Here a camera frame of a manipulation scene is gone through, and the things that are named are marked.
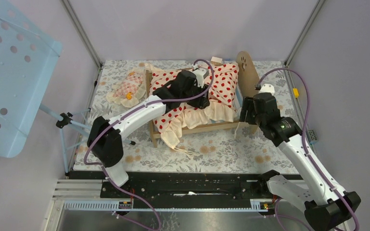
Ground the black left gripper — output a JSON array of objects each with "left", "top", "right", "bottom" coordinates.
[{"left": 181, "top": 81, "right": 209, "bottom": 109}]

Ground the red strawberry print duvet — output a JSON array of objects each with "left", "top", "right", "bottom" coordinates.
[{"left": 150, "top": 62, "right": 239, "bottom": 150}]

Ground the wooden pet bed frame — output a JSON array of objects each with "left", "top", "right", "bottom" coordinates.
[{"left": 149, "top": 51, "right": 259, "bottom": 148}]

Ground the checkered ruffled pillow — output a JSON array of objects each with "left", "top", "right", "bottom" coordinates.
[{"left": 106, "top": 68, "right": 146, "bottom": 108}]

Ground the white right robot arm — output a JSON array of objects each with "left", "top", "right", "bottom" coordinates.
[{"left": 240, "top": 88, "right": 361, "bottom": 231}]

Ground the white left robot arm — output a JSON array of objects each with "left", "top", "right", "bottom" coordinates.
[{"left": 87, "top": 65, "right": 210, "bottom": 198}]

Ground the blue striped mattress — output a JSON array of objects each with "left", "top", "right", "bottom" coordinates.
[{"left": 204, "top": 98, "right": 241, "bottom": 122}]

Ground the yellow clip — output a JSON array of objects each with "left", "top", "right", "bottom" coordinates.
[{"left": 293, "top": 88, "right": 300, "bottom": 99}]

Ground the floral table mat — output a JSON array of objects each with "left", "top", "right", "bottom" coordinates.
[{"left": 72, "top": 60, "right": 303, "bottom": 174}]

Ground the blue perforated music stand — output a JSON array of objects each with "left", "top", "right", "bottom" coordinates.
[{"left": 0, "top": 0, "right": 137, "bottom": 159}]

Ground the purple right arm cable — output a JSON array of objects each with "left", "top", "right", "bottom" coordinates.
[{"left": 255, "top": 67, "right": 361, "bottom": 231}]

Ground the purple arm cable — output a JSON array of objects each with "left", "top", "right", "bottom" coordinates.
[
  {"left": 255, "top": 67, "right": 361, "bottom": 231},
  {"left": 82, "top": 59, "right": 215, "bottom": 231}
]

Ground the grey cable duct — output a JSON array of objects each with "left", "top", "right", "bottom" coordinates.
[{"left": 64, "top": 200, "right": 268, "bottom": 212}]

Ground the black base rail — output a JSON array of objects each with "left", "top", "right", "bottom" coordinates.
[{"left": 68, "top": 171, "right": 275, "bottom": 210}]

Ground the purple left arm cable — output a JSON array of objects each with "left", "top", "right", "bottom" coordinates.
[{"left": 82, "top": 59, "right": 215, "bottom": 231}]

